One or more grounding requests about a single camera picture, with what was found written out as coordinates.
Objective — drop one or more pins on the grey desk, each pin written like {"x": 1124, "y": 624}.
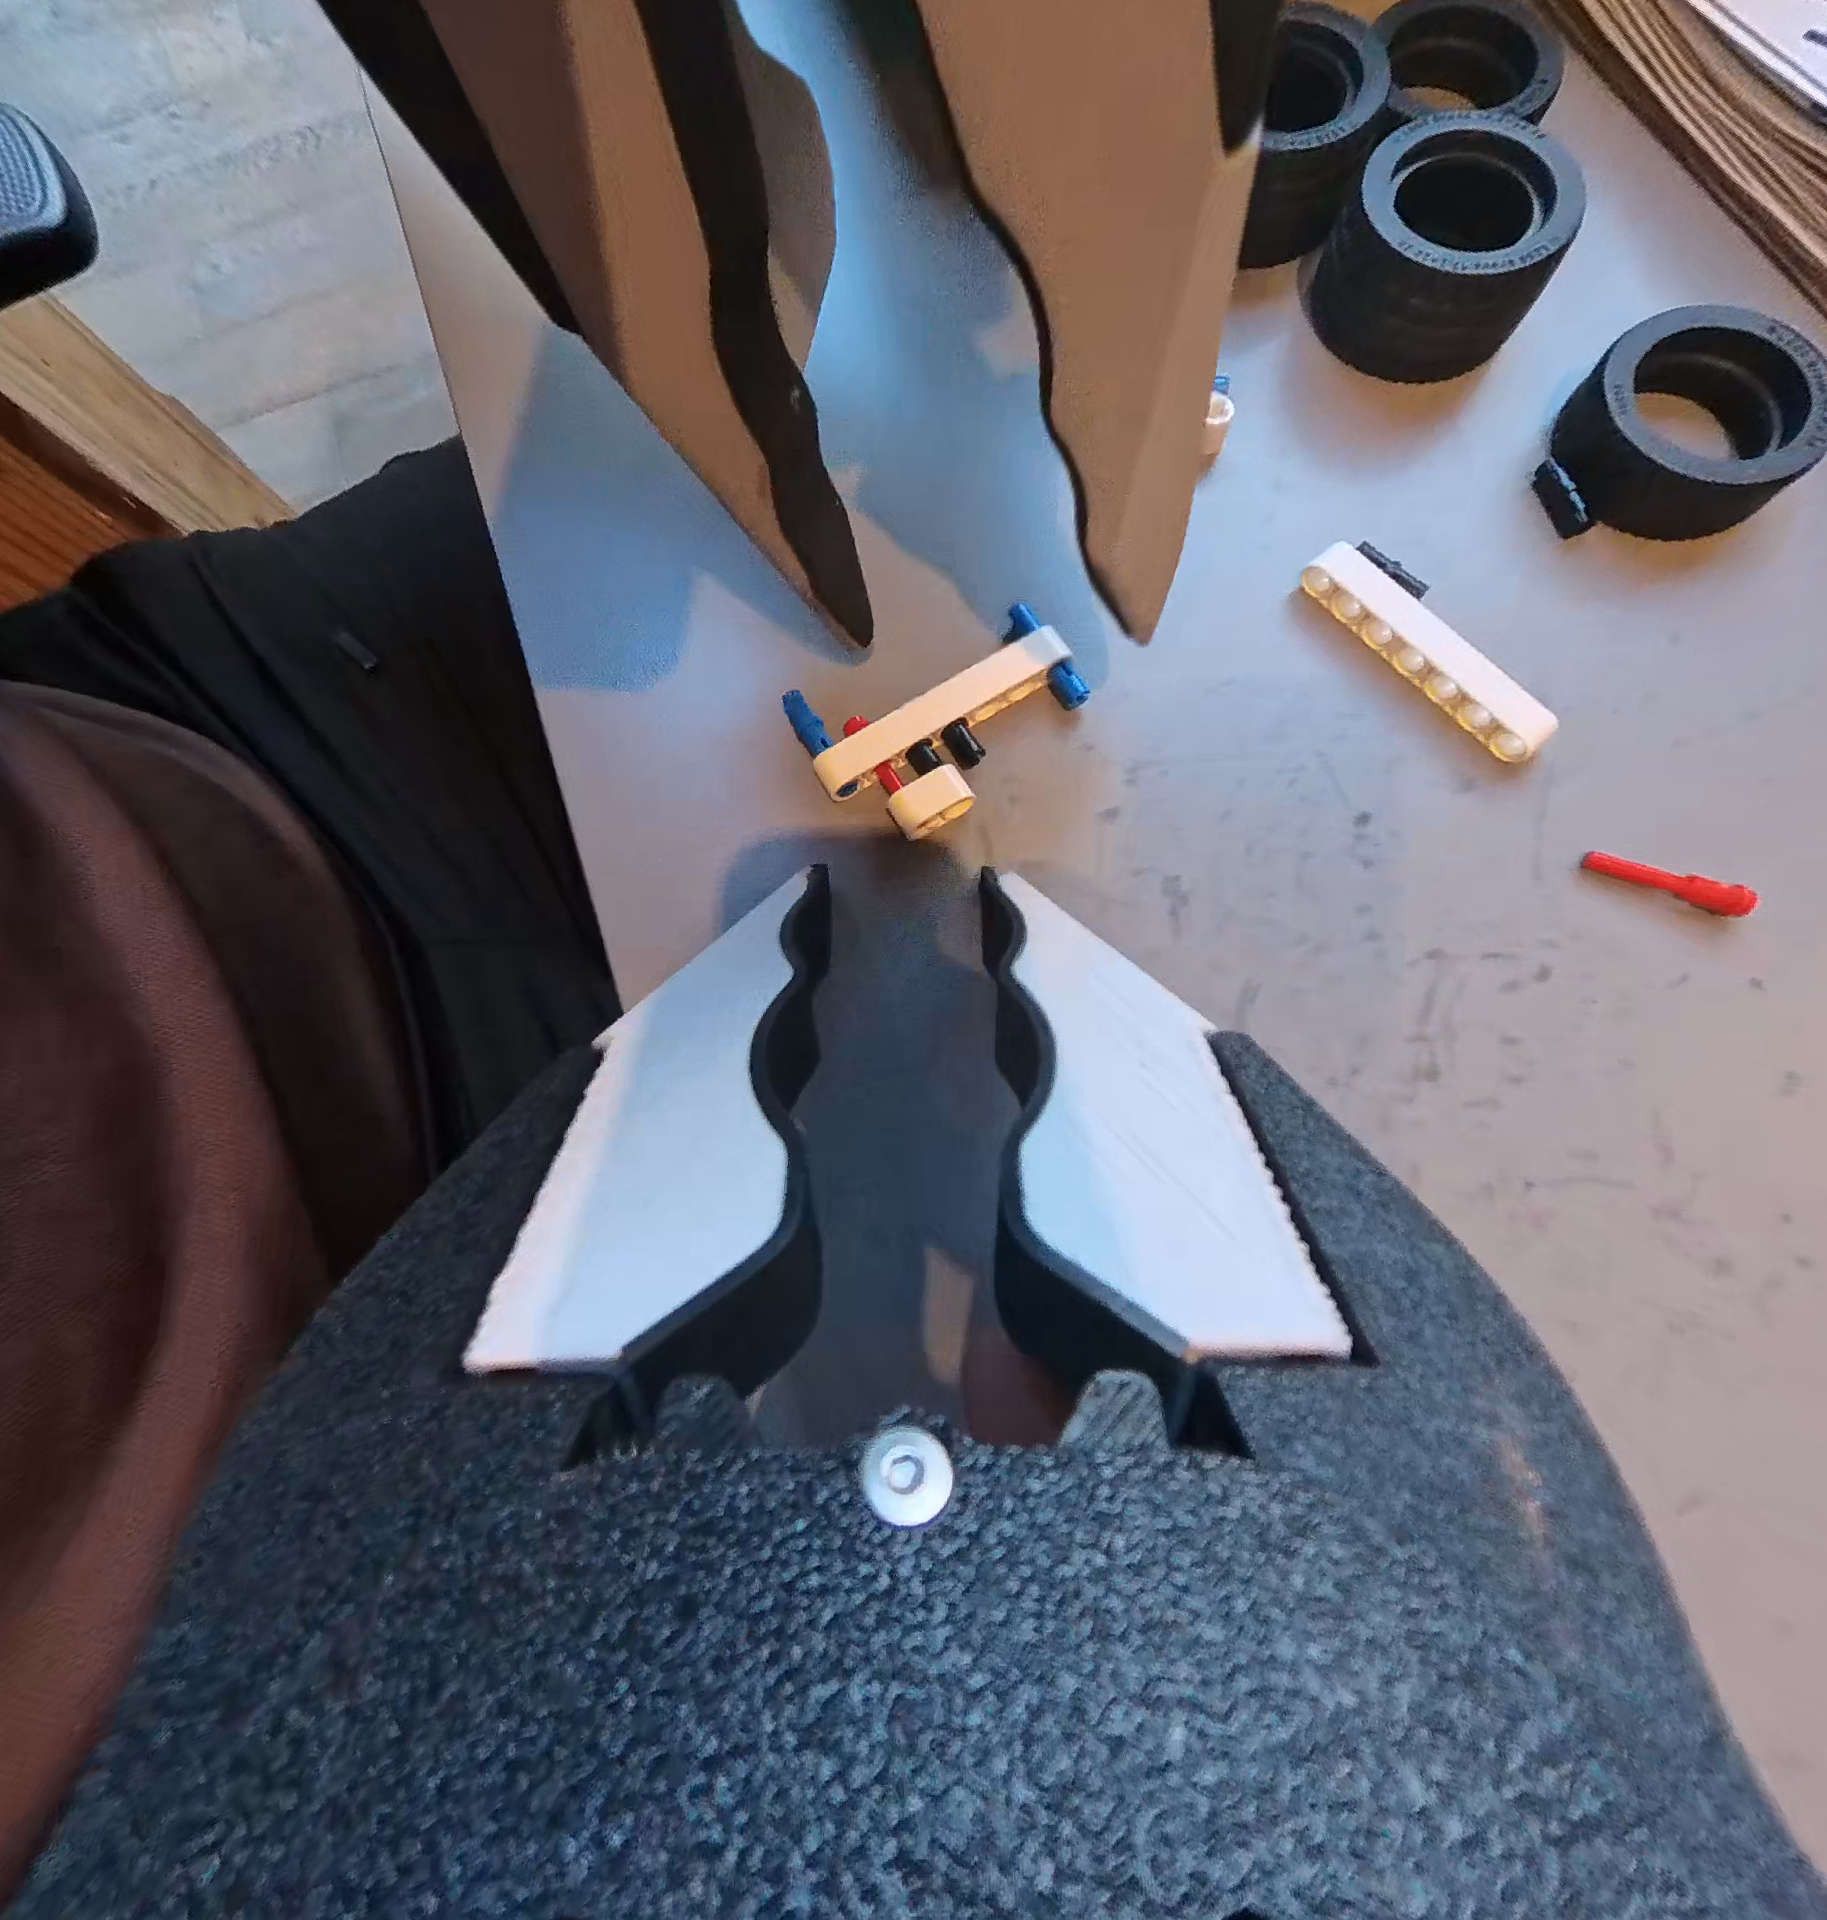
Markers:
{"x": 1452, "y": 1050}

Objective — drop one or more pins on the small white connector piece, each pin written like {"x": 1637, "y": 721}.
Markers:
{"x": 1217, "y": 428}

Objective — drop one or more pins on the printed instruction book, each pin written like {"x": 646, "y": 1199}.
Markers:
{"x": 1752, "y": 150}

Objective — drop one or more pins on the black office chair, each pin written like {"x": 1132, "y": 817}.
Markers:
{"x": 12, "y": 196}

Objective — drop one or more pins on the wooden cabinet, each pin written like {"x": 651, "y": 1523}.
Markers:
{"x": 42, "y": 450}

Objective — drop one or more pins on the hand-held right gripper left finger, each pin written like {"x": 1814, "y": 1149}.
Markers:
{"x": 642, "y": 1201}

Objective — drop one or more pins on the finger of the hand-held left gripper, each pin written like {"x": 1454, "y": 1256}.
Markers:
{"x": 598, "y": 180}
{"x": 1123, "y": 225}

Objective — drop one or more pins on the red axle pin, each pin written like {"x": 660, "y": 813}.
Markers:
{"x": 857, "y": 729}
{"x": 1692, "y": 889}

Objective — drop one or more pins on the long white toy beam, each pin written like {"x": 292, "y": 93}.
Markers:
{"x": 1452, "y": 638}

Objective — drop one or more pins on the short white toy beam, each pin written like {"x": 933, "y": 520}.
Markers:
{"x": 912, "y": 817}

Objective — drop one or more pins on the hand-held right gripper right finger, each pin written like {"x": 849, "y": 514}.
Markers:
{"x": 1167, "y": 1201}

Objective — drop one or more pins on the person's brown shirt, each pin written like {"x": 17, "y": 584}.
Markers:
{"x": 102, "y": 1201}

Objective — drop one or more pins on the black toy tire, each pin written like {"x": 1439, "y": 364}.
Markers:
{"x": 1303, "y": 196}
{"x": 1527, "y": 76}
{"x": 1602, "y": 450}
{"x": 1348, "y": 286}

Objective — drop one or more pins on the long white beam with pins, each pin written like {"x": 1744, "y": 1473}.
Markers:
{"x": 972, "y": 692}

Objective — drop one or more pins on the person's black pants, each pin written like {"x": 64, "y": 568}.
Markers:
{"x": 327, "y": 750}

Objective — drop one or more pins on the blue connector pin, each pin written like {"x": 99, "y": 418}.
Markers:
{"x": 1071, "y": 687}
{"x": 806, "y": 717}

